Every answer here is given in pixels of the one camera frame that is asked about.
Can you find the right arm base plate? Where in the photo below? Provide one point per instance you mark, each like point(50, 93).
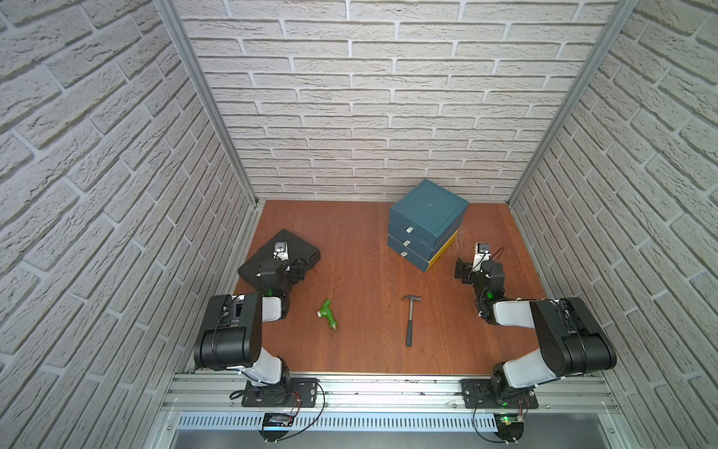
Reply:
point(477, 394)

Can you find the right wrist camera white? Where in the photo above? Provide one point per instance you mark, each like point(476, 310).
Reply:
point(482, 253)

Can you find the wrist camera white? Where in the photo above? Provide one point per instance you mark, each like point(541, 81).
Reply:
point(281, 253)
point(482, 253)

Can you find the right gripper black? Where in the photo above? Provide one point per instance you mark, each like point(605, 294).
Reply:
point(467, 278)

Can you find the black tool case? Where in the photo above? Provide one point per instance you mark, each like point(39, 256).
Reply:
point(249, 271)

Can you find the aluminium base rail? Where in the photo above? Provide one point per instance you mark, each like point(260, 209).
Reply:
point(355, 402)

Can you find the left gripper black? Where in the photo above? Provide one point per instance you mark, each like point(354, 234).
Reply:
point(293, 267)

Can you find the right controller box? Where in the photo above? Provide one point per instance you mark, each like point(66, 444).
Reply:
point(510, 428)

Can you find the left controller box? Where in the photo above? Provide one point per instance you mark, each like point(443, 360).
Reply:
point(275, 426)

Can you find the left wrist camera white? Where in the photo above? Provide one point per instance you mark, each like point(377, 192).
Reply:
point(281, 253)

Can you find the left corner aluminium post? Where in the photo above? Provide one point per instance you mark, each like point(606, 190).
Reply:
point(174, 25)

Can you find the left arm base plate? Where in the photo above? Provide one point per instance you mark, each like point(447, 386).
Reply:
point(302, 391)

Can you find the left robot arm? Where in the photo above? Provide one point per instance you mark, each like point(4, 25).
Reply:
point(230, 336)

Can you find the teal drawer cabinet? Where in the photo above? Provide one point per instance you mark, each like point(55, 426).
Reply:
point(424, 223)

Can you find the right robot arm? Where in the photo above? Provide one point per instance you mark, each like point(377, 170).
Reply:
point(569, 338)

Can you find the controller box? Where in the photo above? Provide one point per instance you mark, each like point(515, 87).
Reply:
point(510, 428)
point(275, 426)

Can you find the green toy drill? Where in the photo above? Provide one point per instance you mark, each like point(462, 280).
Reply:
point(326, 312)

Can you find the steel claw hammer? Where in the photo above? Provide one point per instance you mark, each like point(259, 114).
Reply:
point(412, 300)

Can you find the right corner aluminium post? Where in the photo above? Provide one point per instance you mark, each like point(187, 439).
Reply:
point(606, 39)

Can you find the corner aluminium post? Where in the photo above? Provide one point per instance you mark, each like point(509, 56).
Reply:
point(606, 39)
point(174, 25)

